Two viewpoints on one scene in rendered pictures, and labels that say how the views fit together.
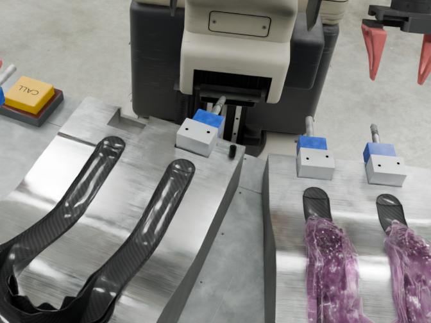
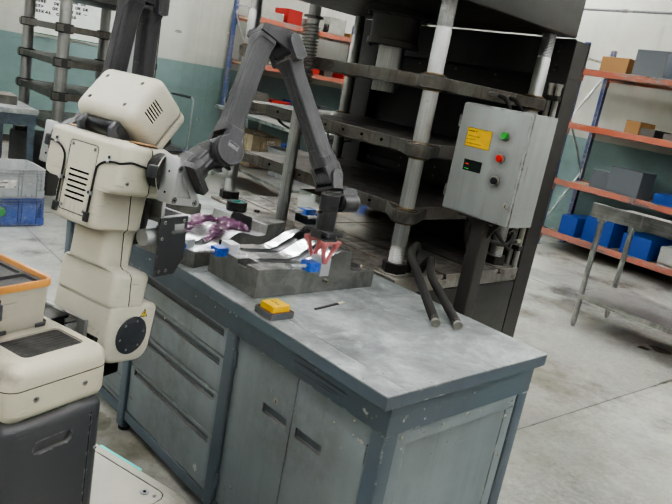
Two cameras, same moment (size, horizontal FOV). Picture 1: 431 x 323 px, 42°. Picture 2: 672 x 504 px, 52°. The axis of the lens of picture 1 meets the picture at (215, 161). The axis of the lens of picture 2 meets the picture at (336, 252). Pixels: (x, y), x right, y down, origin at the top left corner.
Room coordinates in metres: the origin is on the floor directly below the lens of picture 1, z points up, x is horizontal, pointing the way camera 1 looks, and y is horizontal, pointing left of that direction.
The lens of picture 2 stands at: (2.18, 1.38, 1.47)
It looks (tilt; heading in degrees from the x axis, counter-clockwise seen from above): 14 degrees down; 211
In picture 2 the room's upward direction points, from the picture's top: 11 degrees clockwise
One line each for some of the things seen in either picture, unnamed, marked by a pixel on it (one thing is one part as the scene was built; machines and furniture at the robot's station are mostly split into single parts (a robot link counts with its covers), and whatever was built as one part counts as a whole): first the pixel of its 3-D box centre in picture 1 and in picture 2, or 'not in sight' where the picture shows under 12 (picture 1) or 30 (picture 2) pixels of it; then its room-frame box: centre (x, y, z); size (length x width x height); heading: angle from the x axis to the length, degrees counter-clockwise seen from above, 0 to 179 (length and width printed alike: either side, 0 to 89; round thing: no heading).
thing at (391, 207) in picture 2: not in sight; (366, 195); (-0.63, -0.20, 0.96); 1.29 x 0.83 x 0.18; 76
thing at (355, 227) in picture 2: not in sight; (355, 214); (-0.54, -0.18, 0.87); 0.50 x 0.27 x 0.17; 166
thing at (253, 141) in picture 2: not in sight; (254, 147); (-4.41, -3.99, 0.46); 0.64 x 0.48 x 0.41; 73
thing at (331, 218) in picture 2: not in sight; (325, 222); (0.54, 0.34, 1.06); 0.10 x 0.07 x 0.07; 76
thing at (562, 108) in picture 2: not in sight; (423, 206); (-1.08, -0.10, 0.90); 1.31 x 0.16 x 1.80; 76
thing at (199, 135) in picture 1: (208, 123); (216, 250); (0.62, 0.02, 0.89); 0.13 x 0.05 x 0.05; 164
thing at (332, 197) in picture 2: not in sight; (331, 202); (0.53, 0.34, 1.12); 0.07 x 0.06 x 0.07; 165
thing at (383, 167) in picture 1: (378, 153); not in sight; (0.64, -0.25, 0.86); 0.13 x 0.05 x 0.05; 3
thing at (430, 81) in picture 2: not in sight; (386, 90); (-0.62, -0.20, 1.45); 1.29 x 0.82 x 0.19; 76
